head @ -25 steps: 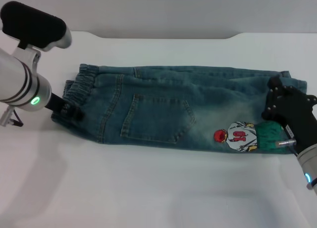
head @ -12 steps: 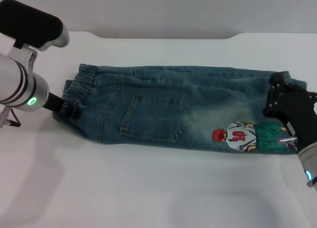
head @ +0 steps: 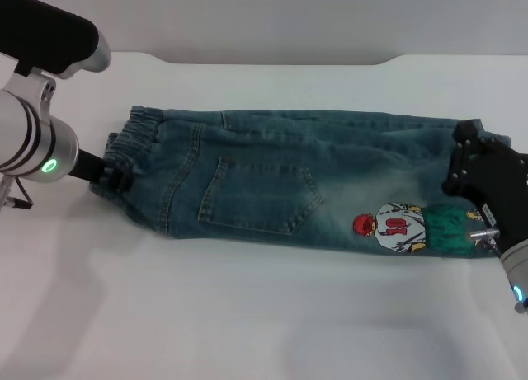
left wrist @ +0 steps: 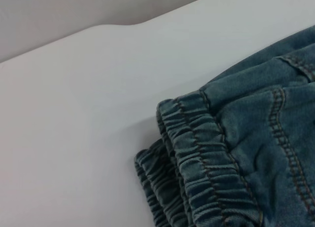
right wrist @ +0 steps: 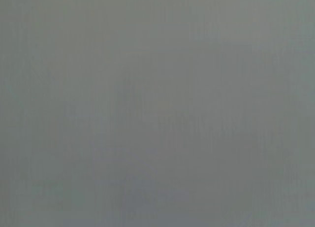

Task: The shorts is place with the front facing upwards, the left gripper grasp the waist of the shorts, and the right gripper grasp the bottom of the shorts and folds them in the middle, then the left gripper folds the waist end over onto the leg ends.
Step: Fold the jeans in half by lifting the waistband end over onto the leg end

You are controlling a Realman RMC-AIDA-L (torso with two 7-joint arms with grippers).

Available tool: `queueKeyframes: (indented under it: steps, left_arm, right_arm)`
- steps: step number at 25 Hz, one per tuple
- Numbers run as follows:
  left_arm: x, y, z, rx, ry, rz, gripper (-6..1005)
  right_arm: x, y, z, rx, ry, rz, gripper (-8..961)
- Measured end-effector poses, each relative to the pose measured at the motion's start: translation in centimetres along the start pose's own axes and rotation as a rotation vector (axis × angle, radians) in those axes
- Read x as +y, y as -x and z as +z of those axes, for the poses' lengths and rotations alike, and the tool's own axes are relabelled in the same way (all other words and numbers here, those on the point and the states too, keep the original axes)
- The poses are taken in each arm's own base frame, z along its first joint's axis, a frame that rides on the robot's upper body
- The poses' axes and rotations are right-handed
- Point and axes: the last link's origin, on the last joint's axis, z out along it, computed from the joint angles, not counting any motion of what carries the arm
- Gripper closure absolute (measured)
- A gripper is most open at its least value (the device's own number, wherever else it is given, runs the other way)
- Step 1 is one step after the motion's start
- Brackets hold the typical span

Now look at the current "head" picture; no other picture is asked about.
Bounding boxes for dark thin cable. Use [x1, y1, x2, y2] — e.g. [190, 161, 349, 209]
[7, 176, 35, 210]

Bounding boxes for silver cable connector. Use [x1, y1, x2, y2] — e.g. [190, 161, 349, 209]
[464, 227, 505, 258]

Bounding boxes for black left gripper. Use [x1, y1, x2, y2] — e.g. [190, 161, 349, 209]
[68, 148, 134, 194]

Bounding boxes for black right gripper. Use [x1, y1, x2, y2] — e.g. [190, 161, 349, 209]
[440, 119, 528, 251]

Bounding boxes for blue denim shorts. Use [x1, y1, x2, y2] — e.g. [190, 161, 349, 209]
[89, 104, 515, 258]

